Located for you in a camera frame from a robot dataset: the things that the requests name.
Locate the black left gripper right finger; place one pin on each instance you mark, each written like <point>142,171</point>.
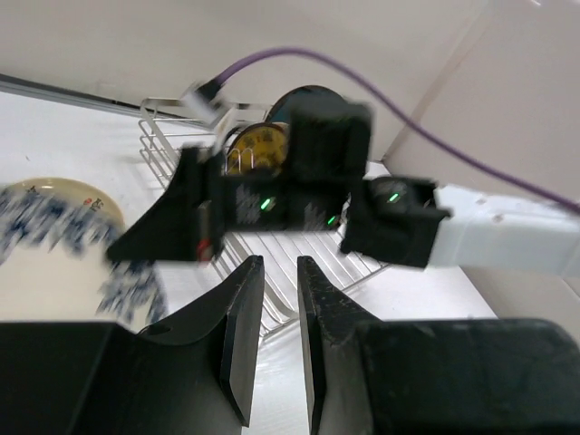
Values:
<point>364,375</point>

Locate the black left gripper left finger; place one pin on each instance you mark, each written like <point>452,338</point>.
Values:
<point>190,373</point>

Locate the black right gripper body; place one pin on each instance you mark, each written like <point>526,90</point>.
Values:
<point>328,144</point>

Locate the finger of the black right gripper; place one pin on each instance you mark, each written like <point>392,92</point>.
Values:
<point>186,223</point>

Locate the dark teal square plate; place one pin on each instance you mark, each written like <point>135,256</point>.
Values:
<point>308,93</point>

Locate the gold brown patterned plate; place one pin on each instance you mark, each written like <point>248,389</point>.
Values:
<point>260,146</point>

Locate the blue white floral plate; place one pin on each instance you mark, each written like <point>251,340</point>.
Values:
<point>54,265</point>

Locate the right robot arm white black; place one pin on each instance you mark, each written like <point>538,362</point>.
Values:
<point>415,222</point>

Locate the cream plate with red marks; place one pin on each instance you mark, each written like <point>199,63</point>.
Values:
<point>74,191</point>

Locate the silver wire dish rack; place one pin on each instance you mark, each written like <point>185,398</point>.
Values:
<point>165,125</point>

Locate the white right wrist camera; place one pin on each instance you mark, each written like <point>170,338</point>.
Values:
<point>202,100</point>

